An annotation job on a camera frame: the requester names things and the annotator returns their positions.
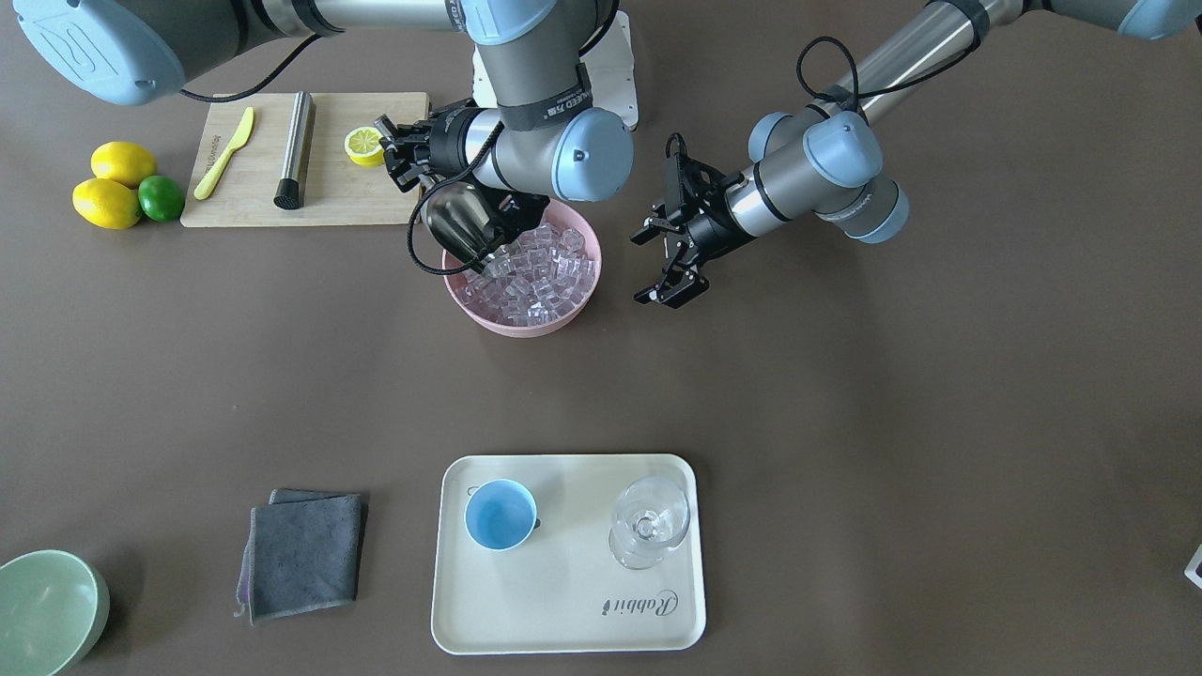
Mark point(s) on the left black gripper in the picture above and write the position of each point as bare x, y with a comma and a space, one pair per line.
706, 231

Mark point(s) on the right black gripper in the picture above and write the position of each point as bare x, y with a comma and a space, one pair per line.
445, 139

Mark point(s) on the steel ice scoop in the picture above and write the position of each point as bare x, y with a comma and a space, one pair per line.
461, 220

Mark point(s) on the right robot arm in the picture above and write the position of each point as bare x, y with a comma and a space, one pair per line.
553, 139

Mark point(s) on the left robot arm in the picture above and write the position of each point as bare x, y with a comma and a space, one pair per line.
825, 161

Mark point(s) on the clear ice cubes pile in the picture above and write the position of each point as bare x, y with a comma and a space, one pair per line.
535, 272

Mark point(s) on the light blue cup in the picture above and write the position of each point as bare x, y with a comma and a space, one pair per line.
501, 515

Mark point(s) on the pink bowl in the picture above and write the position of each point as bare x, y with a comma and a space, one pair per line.
526, 314

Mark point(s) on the half lemon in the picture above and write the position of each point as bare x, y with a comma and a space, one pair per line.
362, 147

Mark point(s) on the clear wine glass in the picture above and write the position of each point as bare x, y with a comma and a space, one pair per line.
650, 519

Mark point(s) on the bamboo cutting board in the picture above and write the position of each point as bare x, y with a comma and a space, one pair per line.
337, 192

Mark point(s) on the yellow plastic knife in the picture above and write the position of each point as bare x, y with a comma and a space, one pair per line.
239, 139

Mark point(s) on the green lime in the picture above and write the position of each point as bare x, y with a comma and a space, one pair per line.
160, 198

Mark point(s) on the cream serving tray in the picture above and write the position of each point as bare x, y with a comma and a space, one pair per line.
562, 590

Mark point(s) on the yellow lemon far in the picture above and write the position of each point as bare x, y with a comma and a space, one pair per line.
124, 162

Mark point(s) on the yellow lemon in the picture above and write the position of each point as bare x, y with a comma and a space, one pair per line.
124, 162
107, 203

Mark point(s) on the grey folded cloth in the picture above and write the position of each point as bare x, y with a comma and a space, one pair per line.
303, 554

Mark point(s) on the yellow lemon near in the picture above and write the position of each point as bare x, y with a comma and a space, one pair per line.
107, 203

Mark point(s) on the green bowl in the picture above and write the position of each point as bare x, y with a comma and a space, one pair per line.
54, 607

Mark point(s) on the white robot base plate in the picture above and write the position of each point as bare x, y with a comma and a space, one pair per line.
615, 66

